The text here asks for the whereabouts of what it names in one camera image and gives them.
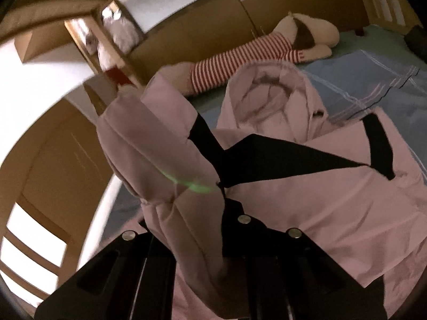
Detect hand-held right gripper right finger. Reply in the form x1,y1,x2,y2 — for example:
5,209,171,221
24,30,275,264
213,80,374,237
218,198,389,320

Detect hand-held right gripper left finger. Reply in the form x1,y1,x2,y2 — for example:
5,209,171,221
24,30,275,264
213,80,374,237
34,229,177,320

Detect pink padded coat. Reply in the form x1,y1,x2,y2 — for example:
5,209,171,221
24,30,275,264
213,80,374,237
97,62,427,320

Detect white plastic-wrapped clothes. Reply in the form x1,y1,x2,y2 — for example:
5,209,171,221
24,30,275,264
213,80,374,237
102,9,140,54

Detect plush doll in striped shirt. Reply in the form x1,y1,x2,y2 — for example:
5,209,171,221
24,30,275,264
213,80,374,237
173,13,341,99

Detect plaid blue blanket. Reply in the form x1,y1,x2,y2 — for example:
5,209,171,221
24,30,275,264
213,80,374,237
187,49,427,187

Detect small plush bear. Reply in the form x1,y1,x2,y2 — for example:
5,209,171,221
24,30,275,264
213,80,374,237
83,31,101,54

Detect green bed sheet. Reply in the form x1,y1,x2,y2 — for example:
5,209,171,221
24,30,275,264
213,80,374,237
294,23,427,70

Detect wooden bed headboard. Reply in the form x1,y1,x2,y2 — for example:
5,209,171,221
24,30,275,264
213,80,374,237
128,0,369,85

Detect wooden slatted bed rail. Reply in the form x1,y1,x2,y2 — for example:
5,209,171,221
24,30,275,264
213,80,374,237
354,0,421,29

